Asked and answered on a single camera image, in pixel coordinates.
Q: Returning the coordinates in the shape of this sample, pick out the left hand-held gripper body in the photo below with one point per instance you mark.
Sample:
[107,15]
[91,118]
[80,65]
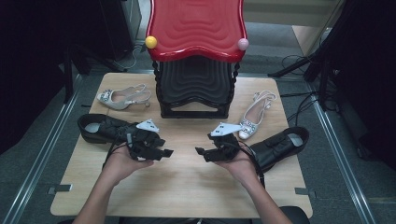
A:
[143,143]

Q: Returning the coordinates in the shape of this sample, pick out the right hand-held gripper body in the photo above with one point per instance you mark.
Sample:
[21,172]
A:
[229,146]

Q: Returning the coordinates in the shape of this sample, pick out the white jewelled heeled shoe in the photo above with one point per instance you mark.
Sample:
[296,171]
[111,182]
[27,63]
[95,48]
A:
[116,104]
[249,127]

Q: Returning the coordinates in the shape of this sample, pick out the black leather shoe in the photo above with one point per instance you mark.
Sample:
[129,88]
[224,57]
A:
[277,147]
[106,130]

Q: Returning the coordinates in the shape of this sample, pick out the red and black shoe rack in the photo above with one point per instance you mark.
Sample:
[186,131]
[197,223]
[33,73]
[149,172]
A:
[196,28]

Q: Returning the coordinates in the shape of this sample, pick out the person's right hand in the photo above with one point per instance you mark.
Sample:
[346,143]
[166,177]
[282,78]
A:
[244,168]

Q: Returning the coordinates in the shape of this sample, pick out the person's left hand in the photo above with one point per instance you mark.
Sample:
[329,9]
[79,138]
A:
[120,166]

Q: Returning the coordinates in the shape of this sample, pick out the person's dark clothing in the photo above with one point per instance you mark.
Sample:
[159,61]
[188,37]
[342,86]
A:
[155,221]

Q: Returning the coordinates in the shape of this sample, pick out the black metal stand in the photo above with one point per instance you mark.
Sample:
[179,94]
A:
[67,81]

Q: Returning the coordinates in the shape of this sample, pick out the black tripod stand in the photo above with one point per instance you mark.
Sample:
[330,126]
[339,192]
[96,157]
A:
[295,64]

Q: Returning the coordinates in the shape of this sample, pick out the dark cabinet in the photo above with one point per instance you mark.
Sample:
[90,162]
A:
[116,25]

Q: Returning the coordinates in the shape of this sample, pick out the black curtain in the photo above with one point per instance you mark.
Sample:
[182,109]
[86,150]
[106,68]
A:
[31,62]
[370,77]

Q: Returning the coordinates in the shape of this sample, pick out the grey metal table bracket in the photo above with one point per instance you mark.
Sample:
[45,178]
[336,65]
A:
[60,188]
[305,191]

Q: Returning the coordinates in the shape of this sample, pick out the metal floor rail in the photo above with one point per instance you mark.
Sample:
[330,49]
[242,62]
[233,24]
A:
[342,161]
[40,161]

